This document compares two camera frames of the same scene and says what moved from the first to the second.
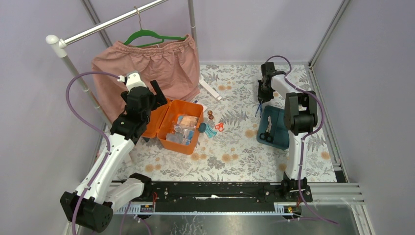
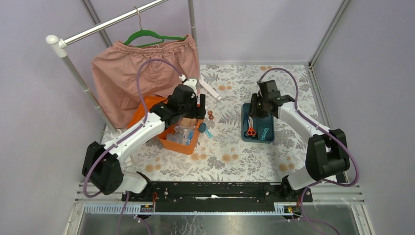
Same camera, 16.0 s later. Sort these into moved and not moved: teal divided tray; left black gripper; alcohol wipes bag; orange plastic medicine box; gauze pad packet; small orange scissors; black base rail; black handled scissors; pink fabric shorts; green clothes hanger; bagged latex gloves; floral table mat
Moved: small orange scissors; teal divided tray; black handled scissors; left black gripper
Not moved: alcohol wipes bag; pink fabric shorts; orange plastic medicine box; bagged latex gloves; black base rail; floral table mat; gauze pad packet; green clothes hanger
